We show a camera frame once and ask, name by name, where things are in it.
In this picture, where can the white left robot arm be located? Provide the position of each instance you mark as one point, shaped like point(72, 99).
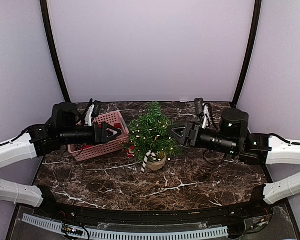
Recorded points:
point(17, 150)

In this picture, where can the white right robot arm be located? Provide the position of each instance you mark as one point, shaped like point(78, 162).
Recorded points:
point(281, 152)

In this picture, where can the beige tree pot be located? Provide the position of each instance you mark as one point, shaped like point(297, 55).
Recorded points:
point(157, 165)

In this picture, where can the small green christmas tree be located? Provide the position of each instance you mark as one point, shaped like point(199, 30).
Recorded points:
point(148, 132)

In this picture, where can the red santa ornament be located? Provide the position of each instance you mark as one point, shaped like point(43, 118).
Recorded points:
point(131, 151)

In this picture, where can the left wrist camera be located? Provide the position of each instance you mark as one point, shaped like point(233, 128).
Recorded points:
point(92, 111)

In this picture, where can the white slotted cable duct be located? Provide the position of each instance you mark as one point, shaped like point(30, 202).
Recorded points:
point(88, 233)

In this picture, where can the red white candy cane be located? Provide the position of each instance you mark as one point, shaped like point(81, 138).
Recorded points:
point(149, 157)

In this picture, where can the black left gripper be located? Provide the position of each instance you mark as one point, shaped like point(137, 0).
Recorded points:
point(112, 137)

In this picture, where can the pink plastic basket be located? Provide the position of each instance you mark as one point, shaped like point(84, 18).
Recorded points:
point(86, 151)

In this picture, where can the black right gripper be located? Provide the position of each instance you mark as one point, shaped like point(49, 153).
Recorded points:
point(183, 140)

